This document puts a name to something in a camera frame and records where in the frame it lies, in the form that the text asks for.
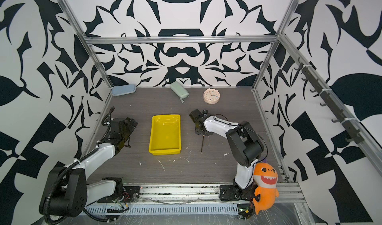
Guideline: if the orange shark plush toy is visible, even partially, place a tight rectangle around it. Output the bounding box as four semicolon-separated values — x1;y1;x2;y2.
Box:
252;163;280;215

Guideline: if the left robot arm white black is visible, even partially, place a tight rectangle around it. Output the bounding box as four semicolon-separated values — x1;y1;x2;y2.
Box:
39;117;138;219

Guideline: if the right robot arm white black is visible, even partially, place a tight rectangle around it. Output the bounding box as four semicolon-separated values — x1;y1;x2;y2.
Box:
190;109;266;202

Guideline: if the white cable duct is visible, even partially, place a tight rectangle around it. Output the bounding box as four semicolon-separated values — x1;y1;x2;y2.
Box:
87;204;253;216

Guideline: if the pink round alarm clock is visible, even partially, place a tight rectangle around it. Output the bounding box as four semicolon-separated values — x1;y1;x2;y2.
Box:
203;88;220;105

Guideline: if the black wall hook rack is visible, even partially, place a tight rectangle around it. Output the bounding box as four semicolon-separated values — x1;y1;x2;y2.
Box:
296;58;365;144

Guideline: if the yellow plastic bin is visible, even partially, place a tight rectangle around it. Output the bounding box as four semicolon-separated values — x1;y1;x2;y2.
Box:
149;114;182;155

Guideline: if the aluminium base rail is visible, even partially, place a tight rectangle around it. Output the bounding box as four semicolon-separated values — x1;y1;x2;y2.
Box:
122;183;306;205

